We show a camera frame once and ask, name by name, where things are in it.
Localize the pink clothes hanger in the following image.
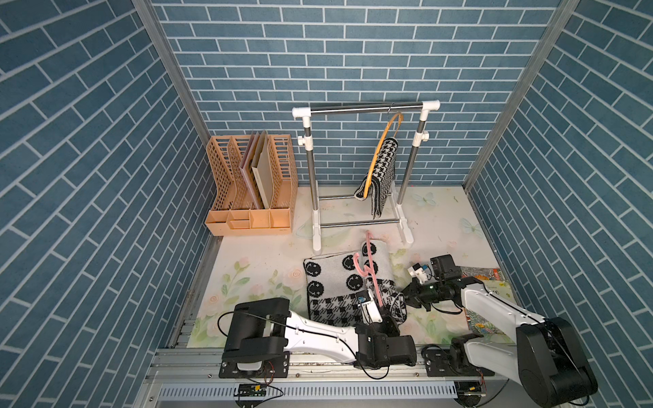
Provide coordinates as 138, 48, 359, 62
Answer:
353, 231, 384, 307

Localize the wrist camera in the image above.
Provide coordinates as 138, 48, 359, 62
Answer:
355, 290, 383, 325
407, 263, 433, 285

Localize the white steel clothes rack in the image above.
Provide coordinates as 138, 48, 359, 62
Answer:
291, 99, 441, 253

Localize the left green circuit board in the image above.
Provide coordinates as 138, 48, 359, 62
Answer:
235, 384, 267, 400

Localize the houndstooth black white scarf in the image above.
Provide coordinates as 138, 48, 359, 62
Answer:
367, 138, 398, 219

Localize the aluminium mounting rail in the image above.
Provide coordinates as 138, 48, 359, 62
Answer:
134, 348, 535, 407

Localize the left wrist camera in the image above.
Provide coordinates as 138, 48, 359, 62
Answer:
355, 290, 383, 325

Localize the right circuit board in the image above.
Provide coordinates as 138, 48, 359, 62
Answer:
454, 381, 486, 407

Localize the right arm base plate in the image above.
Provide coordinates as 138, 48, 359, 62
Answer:
421, 344, 495, 377

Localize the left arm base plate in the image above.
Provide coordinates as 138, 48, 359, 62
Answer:
219, 352, 290, 380

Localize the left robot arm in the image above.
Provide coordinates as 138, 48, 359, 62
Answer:
223, 297, 418, 369

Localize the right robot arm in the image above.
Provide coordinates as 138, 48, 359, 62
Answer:
402, 255, 599, 407

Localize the colourful picture book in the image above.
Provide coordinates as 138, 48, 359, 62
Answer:
461, 266, 516, 343

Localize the orange clothes hanger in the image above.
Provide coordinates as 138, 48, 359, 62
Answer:
363, 112, 403, 198

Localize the smiley face grey scarf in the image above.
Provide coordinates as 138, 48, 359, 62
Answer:
303, 240, 407, 326

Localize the beige folder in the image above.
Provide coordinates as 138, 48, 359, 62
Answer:
251, 131, 274, 208

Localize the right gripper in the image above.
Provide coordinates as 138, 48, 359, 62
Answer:
393, 275, 443, 309

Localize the orange plastic file organizer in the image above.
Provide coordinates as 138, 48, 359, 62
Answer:
205, 132, 298, 236

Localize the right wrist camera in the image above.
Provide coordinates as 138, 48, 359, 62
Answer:
407, 263, 433, 285

